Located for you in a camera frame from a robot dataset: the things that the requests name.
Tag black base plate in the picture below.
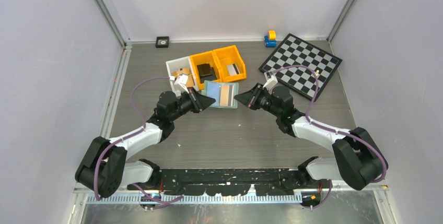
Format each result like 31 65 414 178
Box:
126 167 333 197

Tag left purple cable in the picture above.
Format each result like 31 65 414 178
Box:
93 76 184 211

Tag middle orange storage bin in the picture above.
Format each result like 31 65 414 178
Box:
190 50 223 90

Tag gold card in holder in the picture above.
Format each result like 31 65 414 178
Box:
219 85 235 108

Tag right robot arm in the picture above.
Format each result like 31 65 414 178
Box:
234 83 389 190

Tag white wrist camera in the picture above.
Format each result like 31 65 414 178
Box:
169 74 188 97
263 71 278 91

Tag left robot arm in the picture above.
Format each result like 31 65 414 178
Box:
74 88 216 199

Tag brown cards in white bin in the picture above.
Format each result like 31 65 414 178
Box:
172 68 195 88

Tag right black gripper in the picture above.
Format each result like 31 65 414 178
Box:
234 83 282 117

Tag black wallet in bin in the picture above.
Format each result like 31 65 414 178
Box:
197 63 217 84

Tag orange storage bin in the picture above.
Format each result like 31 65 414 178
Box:
190 50 223 90
214 45 247 82

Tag white storage bin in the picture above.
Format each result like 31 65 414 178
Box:
165 56 200 91

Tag white card with stripe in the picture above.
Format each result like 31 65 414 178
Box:
226 64 240 76

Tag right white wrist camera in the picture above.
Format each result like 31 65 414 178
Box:
263 71 278 91

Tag black white chessboard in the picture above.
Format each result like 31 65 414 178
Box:
259 33 342 99

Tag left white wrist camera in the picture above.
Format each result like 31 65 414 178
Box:
169 74 188 97

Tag right orange storage bin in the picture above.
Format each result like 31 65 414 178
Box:
214 45 247 82

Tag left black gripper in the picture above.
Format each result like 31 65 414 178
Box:
169 87 215 122

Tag small black square box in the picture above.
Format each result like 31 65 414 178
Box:
155 36 170 48

